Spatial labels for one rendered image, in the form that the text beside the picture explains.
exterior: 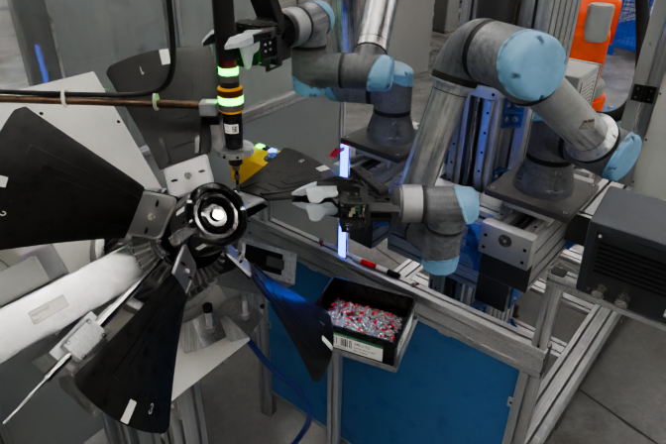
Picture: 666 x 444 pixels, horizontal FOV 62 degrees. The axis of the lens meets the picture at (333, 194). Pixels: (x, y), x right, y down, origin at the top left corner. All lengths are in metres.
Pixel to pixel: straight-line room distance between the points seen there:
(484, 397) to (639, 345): 1.42
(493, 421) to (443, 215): 0.64
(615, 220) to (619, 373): 1.64
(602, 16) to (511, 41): 3.60
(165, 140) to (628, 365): 2.16
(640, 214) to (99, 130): 1.07
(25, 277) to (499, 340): 0.97
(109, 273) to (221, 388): 1.34
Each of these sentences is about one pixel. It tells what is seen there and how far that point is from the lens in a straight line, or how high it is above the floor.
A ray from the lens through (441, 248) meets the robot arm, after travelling 1.14.
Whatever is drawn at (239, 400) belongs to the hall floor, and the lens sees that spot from 2.30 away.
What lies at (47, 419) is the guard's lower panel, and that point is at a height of 0.25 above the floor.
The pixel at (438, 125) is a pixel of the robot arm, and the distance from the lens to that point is 1.17.
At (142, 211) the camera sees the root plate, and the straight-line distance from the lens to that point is 1.01.
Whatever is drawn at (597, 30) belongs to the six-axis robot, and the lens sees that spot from 4.66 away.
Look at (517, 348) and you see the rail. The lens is 1.35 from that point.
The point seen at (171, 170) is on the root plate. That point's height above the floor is 1.26.
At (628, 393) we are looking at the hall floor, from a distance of 2.60.
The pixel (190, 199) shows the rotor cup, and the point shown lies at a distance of 0.98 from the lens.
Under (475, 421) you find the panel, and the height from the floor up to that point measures 0.53.
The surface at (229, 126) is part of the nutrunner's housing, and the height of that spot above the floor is 1.35.
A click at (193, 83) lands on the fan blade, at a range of 1.12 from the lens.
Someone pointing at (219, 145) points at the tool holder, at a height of 1.31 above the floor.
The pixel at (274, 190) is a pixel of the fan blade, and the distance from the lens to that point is 1.12.
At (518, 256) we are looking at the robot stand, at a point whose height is 0.94.
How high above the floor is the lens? 1.73
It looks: 29 degrees down
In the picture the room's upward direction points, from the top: 1 degrees clockwise
